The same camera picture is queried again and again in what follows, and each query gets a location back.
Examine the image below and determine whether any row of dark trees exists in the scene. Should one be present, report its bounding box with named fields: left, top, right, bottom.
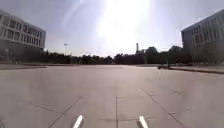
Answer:
left=0, top=45, right=224, bottom=66

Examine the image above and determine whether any grey stone slab plaza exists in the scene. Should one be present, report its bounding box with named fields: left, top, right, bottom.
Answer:
left=0, top=64, right=224, bottom=128

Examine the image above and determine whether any distant slim tower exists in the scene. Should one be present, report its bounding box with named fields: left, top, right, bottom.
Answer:
left=135, top=42, right=140, bottom=54

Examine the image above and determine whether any tall lamp pole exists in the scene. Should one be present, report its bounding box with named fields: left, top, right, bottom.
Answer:
left=63, top=43, right=69, bottom=56

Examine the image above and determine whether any dark scooter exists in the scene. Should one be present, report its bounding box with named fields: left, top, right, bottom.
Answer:
left=157, top=61, right=171, bottom=70

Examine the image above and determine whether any robot's own part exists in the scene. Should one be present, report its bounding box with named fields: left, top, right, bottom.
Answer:
left=72, top=114, right=84, bottom=128
left=138, top=115, right=149, bottom=128

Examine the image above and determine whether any raised grass bed with kerb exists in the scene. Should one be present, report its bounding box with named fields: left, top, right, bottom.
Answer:
left=157, top=64, right=224, bottom=75

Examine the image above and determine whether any low raised bed with kerb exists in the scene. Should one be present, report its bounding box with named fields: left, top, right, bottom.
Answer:
left=0, top=63, right=48, bottom=71

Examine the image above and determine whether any pale building with window rows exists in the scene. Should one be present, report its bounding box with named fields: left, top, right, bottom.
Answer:
left=0, top=9, right=47, bottom=63

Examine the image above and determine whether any large curved grey building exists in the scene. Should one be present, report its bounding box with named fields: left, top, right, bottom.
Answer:
left=180, top=8, right=224, bottom=64

